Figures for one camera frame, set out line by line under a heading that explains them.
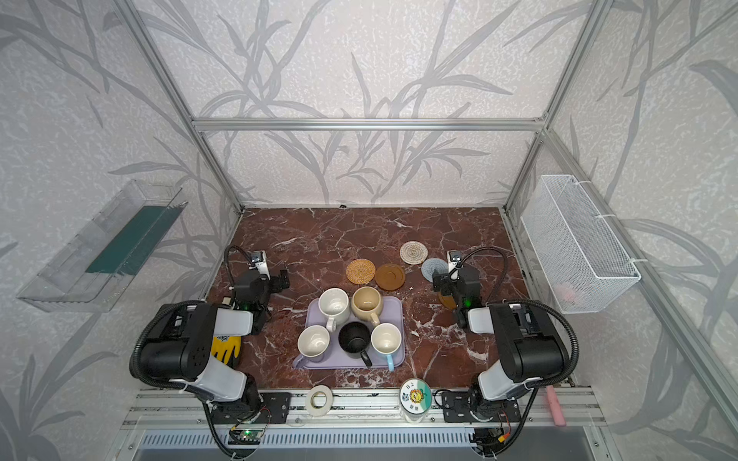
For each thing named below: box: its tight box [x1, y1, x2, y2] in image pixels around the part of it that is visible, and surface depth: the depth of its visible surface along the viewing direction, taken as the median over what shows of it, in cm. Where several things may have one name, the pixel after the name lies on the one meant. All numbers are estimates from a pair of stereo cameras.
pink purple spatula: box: [545, 384, 566, 428], surface depth 74 cm
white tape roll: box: [305, 384, 334, 417], surface depth 76 cm
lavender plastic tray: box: [303, 296, 405, 369], surface depth 83 cm
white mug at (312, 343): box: [292, 324, 331, 370], surface depth 81 cm
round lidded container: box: [398, 378, 433, 424], surface depth 70 cm
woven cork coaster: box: [345, 258, 376, 286], surface depth 104 cm
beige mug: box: [351, 286, 384, 327], surface depth 85 cm
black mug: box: [338, 320, 372, 367], surface depth 79 cm
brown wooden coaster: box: [374, 263, 406, 292], surface depth 101 cm
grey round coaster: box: [420, 257, 449, 284], surface depth 104 cm
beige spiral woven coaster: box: [399, 240, 429, 266], surface depth 107 cm
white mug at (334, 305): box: [318, 287, 351, 333], surface depth 86 cm
